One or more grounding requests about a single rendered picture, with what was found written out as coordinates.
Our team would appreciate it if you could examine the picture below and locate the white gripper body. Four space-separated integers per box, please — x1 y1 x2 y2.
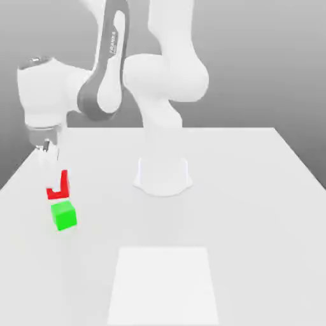
37 145 68 180

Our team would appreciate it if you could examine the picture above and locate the small green cube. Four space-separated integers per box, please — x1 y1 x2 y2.
50 200 78 232

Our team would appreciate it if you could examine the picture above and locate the small red cube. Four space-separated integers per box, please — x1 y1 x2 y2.
45 169 71 201

